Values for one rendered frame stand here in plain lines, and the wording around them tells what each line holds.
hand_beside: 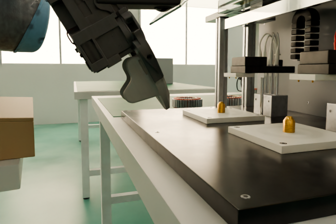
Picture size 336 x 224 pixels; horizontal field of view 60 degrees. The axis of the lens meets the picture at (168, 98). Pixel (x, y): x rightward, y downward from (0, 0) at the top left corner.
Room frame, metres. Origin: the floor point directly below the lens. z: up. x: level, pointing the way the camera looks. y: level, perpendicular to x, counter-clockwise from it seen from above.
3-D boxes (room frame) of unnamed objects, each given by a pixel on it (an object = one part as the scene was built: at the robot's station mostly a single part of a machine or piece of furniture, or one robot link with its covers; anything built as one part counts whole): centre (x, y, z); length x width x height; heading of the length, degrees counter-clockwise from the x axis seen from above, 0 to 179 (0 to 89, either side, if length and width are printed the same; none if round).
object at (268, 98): (0.77, -0.27, 0.80); 0.08 x 0.05 x 0.06; 18
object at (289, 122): (0.49, -0.21, 0.80); 0.02 x 0.02 x 0.03
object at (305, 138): (0.49, -0.21, 0.78); 0.15 x 0.15 x 0.01; 18
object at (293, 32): (0.76, -0.36, 0.98); 0.07 x 0.05 x 0.13; 18
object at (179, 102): (1.07, -0.07, 0.77); 0.11 x 0.11 x 0.04
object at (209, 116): (0.72, -0.13, 0.78); 0.15 x 0.15 x 0.01; 18
